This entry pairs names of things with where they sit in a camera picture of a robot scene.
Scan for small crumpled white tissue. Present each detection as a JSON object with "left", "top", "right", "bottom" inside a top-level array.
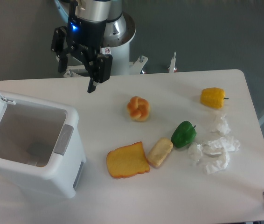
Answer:
[{"left": 188, "top": 142, "right": 203, "bottom": 162}]

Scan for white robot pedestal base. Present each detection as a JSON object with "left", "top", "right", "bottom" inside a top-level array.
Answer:
[{"left": 63, "top": 39, "right": 179, "bottom": 78}]

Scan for knotted bread roll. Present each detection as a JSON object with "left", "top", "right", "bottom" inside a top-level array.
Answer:
[{"left": 126, "top": 96, "right": 151, "bottom": 122}]

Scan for white trash can body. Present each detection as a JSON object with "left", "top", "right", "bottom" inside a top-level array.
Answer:
[{"left": 0, "top": 92, "right": 86, "bottom": 198}]

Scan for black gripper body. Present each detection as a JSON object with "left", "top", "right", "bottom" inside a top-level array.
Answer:
[{"left": 65, "top": 14, "right": 107, "bottom": 70}]

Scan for orange toast slice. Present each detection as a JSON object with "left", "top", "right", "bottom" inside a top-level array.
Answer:
[{"left": 106, "top": 141, "right": 150, "bottom": 179}]

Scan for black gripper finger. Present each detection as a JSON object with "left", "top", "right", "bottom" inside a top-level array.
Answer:
[
  {"left": 51, "top": 26, "right": 68, "bottom": 73},
  {"left": 87, "top": 54, "right": 113, "bottom": 93}
]

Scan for green bell pepper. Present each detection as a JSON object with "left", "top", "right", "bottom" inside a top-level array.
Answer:
[{"left": 171, "top": 121, "right": 197, "bottom": 148}]

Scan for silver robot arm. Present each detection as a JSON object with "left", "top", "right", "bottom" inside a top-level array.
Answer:
[{"left": 51, "top": 0, "right": 136, "bottom": 93}]

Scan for pale bread loaf piece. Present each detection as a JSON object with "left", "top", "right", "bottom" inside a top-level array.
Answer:
[{"left": 147, "top": 137, "right": 173, "bottom": 168}]

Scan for yellow bell pepper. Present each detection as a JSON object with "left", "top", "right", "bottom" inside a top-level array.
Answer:
[{"left": 200, "top": 87, "right": 229, "bottom": 109}]

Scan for upper crumpled white tissue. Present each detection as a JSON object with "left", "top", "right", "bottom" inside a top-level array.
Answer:
[{"left": 209, "top": 113, "right": 231, "bottom": 136}]

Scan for large crumpled white tissue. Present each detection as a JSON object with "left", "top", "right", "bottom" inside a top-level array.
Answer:
[{"left": 203, "top": 136, "right": 241, "bottom": 175}]

